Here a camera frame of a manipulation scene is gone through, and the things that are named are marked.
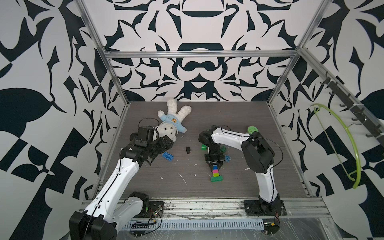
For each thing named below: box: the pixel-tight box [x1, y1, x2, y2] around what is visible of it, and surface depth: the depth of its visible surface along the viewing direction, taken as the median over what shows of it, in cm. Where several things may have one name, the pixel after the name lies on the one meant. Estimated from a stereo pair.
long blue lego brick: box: [162, 152, 174, 162], surface depth 91 cm
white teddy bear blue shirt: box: [155, 98, 192, 142], surface depth 101 cm
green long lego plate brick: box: [210, 175, 224, 183], surface depth 83 cm
